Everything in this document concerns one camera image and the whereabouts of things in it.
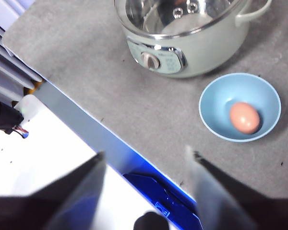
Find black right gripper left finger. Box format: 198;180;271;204
0;150;108;230

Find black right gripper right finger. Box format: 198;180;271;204
184;145;288;230

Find brown egg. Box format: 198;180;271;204
229;102;261;134

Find pale green electric steamer pot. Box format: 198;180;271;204
114;0;273;79

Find steel steamer tray with holes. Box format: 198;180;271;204
124;0;233;36

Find glossy blue panel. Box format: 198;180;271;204
122;172;203;230

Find black round knob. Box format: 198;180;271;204
133;211;170;230

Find blue ribbed bowl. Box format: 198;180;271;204
198;72;282;143

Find black cable bundle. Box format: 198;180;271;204
0;81;29;139

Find grey metal frame rails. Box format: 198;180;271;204
0;0;44;101

